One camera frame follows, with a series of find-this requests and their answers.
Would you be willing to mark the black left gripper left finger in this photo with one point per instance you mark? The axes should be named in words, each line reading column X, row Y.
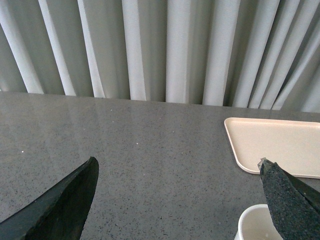
column 58, row 214

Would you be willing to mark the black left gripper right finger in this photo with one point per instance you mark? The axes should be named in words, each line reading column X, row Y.
column 293, row 205

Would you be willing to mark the white mug with black handle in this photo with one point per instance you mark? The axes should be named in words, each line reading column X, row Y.
column 255, row 223

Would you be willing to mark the beige rectangular plastic tray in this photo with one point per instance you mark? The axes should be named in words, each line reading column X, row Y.
column 293, row 145

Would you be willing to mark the grey-white pleated curtain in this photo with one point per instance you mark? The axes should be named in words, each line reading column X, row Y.
column 258, row 54

